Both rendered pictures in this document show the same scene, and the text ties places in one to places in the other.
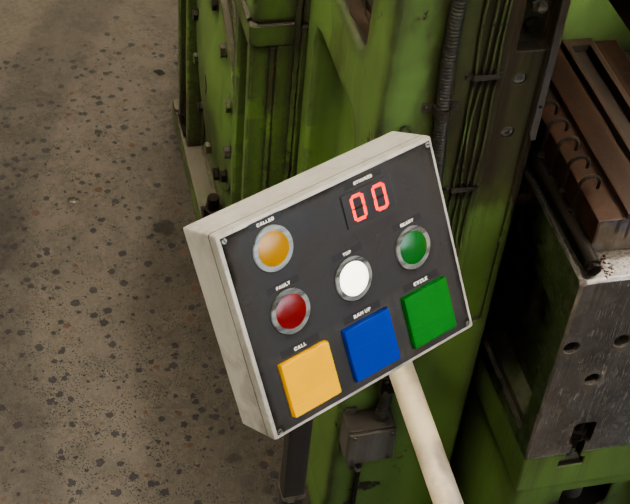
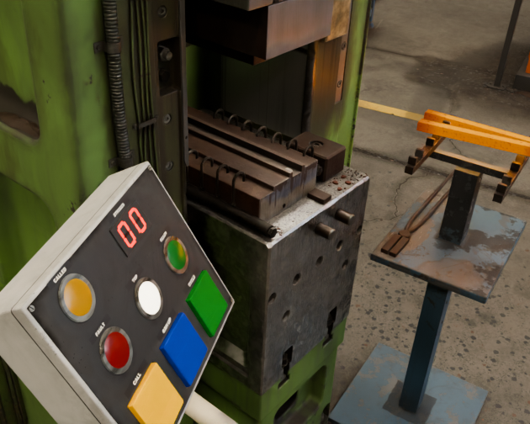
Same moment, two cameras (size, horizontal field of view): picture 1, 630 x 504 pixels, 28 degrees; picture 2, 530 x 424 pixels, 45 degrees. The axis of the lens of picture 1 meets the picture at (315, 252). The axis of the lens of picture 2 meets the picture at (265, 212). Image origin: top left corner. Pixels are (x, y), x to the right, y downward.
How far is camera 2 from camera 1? 77 cm
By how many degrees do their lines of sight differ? 29
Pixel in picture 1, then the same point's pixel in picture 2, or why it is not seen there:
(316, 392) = (167, 412)
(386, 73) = (74, 141)
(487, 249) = not seen: hidden behind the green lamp
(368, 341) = (182, 347)
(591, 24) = not seen: hidden behind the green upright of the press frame
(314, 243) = (108, 279)
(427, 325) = (212, 313)
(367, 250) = (147, 269)
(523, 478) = (262, 410)
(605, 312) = (285, 262)
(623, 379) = (301, 306)
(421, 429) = (204, 410)
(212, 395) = not seen: outside the picture
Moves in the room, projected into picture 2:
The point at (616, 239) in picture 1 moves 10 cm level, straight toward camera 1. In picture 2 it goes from (271, 209) to (284, 237)
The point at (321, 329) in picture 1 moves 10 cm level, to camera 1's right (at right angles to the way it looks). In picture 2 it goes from (145, 354) to (213, 326)
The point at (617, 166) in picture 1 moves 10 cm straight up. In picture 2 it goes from (244, 165) to (245, 123)
